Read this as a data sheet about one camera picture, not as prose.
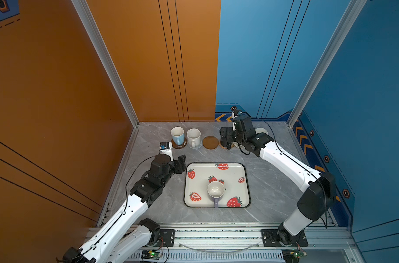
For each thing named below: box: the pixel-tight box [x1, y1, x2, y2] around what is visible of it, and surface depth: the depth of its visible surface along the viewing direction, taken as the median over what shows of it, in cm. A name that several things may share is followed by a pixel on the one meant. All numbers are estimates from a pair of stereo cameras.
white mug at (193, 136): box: [186, 128, 202, 148], surface depth 104 cm
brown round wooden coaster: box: [202, 135, 219, 150], surface depth 111 cm
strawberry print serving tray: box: [183, 162, 252, 208], surface depth 92 cm
